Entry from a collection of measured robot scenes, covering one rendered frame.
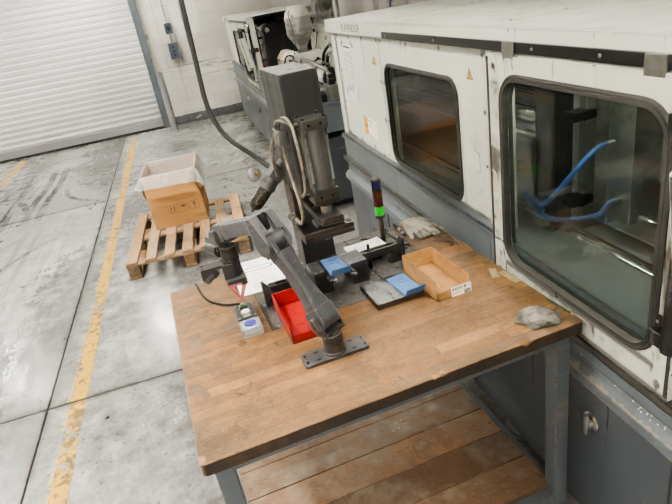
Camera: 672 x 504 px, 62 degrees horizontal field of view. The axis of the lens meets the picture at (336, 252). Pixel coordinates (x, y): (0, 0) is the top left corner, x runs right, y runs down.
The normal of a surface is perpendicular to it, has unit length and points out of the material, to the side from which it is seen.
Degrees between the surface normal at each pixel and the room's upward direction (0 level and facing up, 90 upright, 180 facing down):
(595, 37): 90
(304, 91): 90
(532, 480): 0
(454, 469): 0
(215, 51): 90
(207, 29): 90
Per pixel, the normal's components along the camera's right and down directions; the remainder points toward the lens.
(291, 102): 0.33, 0.36
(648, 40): -0.95, 0.26
